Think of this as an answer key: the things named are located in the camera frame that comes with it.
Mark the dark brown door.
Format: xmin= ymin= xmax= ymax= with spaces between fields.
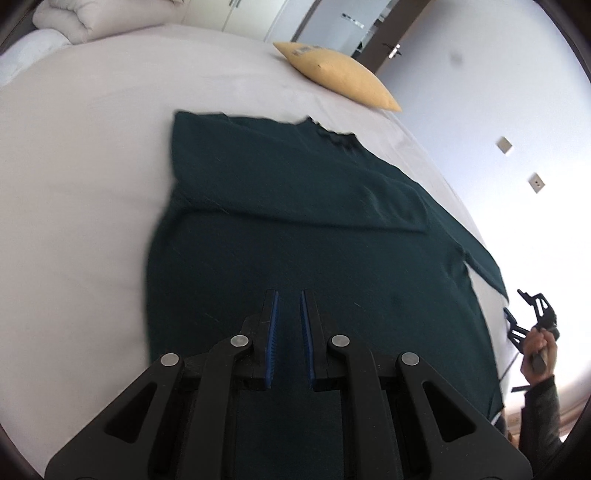
xmin=358 ymin=0 xmax=437 ymax=77

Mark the folded white duvet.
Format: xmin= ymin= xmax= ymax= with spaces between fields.
xmin=32 ymin=0 xmax=188 ymax=45

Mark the cream wardrobe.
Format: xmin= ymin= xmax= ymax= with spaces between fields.
xmin=182 ymin=0 xmax=320 ymax=43

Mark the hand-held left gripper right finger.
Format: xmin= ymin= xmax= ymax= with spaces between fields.
xmin=300 ymin=290 xmax=533 ymax=480

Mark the white bed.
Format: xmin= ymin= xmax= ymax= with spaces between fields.
xmin=0 ymin=23 xmax=520 ymax=480

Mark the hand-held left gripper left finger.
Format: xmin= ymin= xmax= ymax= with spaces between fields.
xmin=45 ymin=289 xmax=280 ymax=480

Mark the white pillow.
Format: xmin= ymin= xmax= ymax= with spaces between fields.
xmin=0 ymin=29 xmax=73 ymax=89

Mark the person's right hand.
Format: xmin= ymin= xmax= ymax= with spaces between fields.
xmin=520 ymin=329 xmax=558 ymax=385

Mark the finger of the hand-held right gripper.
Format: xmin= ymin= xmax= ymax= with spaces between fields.
xmin=516 ymin=288 xmax=558 ymax=330
xmin=503 ymin=308 xmax=533 ymax=352

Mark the dark green sweater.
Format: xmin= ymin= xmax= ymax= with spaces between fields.
xmin=145 ymin=109 xmax=507 ymax=480

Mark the yellow pillow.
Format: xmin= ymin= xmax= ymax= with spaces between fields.
xmin=272 ymin=41 xmax=402 ymax=112

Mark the person's right forearm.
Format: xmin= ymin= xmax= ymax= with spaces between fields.
xmin=517 ymin=375 xmax=565 ymax=464

